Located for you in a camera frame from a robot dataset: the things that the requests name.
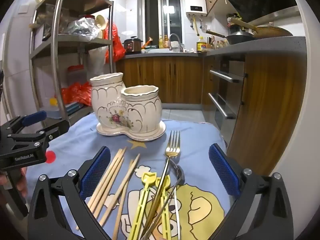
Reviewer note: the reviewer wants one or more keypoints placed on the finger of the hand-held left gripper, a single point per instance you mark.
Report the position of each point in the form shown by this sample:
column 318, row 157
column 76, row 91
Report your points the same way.
column 53, row 129
column 35, row 118

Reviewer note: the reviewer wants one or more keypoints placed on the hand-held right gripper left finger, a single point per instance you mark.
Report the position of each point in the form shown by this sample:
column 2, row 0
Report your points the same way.
column 96, row 172

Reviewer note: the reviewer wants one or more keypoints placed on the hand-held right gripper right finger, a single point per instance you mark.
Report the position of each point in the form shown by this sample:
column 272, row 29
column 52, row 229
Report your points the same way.
column 223, row 170

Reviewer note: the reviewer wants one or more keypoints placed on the yellow plastic training chopstick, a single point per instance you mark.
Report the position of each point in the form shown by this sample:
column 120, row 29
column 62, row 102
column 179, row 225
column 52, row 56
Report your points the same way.
column 143, row 195
column 165, row 205

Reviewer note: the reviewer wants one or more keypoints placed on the gold fork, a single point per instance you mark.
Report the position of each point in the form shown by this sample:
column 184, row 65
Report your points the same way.
column 172, row 152

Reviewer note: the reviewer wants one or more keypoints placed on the floral ceramic utensil holder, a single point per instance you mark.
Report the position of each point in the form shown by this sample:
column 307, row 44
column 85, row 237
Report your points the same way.
column 127, row 110

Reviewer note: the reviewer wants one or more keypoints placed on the person's left hand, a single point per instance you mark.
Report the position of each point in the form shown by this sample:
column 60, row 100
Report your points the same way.
column 22, row 185

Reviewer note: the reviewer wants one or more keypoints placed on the clear container with yellow cap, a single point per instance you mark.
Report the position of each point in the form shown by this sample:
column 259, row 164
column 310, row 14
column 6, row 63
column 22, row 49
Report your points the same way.
column 52, row 106

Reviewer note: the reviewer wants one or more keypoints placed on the blue printed blanket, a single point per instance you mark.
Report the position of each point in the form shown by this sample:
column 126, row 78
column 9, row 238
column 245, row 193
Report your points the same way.
column 200, row 155

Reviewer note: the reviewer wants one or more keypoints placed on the crumpled red plastic bag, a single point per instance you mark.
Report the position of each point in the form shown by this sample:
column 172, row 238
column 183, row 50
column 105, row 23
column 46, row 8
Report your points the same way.
column 77, row 92

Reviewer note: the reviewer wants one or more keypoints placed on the red-lid plastic container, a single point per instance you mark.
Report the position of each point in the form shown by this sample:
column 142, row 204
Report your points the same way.
column 75, row 73

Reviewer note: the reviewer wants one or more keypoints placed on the stainless steel drawer unit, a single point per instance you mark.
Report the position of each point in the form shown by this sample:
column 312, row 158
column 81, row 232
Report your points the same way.
column 225, row 92

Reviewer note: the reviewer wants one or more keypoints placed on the wooden stove base cabinet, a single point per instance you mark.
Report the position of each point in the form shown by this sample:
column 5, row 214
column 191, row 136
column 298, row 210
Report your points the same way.
column 270, row 105

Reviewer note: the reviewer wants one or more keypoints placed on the white plastic bag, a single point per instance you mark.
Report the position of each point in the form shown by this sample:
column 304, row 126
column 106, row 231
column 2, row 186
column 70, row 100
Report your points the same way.
column 96, row 57

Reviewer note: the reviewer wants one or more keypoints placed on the stainless steel shelf rack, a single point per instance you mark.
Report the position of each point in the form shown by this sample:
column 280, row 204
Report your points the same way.
column 75, row 43

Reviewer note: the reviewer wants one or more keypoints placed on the clear plastic bag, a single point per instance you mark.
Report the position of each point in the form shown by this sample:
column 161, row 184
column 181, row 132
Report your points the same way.
column 82, row 27

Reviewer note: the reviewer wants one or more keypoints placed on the large red plastic bag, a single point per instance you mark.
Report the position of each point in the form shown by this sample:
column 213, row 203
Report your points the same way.
column 115, row 45

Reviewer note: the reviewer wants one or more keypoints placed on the wooden sink base cabinet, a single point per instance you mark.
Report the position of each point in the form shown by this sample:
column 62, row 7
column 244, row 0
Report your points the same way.
column 162, row 77

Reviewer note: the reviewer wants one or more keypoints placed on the red-lid jar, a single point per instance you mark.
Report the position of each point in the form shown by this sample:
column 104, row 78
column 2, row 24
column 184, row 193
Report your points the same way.
column 89, row 17

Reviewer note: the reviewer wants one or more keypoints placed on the brown rice cooker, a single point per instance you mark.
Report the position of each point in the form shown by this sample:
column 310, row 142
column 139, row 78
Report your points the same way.
column 132, row 45

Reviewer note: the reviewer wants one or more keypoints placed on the cream plastic colander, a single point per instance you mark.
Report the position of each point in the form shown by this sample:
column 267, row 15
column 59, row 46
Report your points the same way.
column 100, row 22

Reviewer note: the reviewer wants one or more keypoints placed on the row of seasoning bottles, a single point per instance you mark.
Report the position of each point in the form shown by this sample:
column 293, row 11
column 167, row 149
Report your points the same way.
column 220, row 44

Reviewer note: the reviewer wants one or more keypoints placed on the yellow cooking oil bottle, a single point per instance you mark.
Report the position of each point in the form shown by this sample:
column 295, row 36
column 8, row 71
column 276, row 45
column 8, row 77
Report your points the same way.
column 200, row 45

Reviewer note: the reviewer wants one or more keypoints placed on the grey kitchen countertop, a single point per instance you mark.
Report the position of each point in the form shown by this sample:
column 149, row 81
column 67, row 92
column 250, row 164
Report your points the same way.
column 262, row 47

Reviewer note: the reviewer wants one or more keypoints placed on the orange spray bottle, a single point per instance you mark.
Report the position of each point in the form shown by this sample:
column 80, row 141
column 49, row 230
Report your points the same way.
column 149, row 41

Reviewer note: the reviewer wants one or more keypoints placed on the black wok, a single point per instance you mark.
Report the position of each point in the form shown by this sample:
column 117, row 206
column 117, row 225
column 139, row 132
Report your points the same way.
column 240, row 39

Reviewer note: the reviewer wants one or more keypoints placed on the amber bottles by window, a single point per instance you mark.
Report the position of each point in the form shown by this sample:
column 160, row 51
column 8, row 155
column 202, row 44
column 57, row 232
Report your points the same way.
column 163, row 41

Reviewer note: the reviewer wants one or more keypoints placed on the steel kitchen faucet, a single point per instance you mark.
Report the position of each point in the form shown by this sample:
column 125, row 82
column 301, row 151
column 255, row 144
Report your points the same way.
column 175, row 36

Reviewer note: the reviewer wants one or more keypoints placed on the brown frying pan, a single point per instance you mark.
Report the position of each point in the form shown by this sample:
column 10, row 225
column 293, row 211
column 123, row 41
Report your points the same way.
column 271, row 31

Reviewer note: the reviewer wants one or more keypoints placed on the packets under range hood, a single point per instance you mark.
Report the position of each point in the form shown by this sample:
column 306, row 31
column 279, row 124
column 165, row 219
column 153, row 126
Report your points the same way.
column 233, row 20

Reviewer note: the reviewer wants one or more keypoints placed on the kitchen window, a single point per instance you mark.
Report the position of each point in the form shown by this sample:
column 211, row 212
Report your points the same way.
column 162, row 15

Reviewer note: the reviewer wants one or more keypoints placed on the white water heater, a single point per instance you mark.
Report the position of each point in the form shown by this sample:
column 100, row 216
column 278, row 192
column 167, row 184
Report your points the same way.
column 196, row 1

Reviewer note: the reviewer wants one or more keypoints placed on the white wall switch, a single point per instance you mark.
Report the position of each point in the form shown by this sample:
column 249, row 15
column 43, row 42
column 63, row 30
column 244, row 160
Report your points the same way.
column 23, row 10

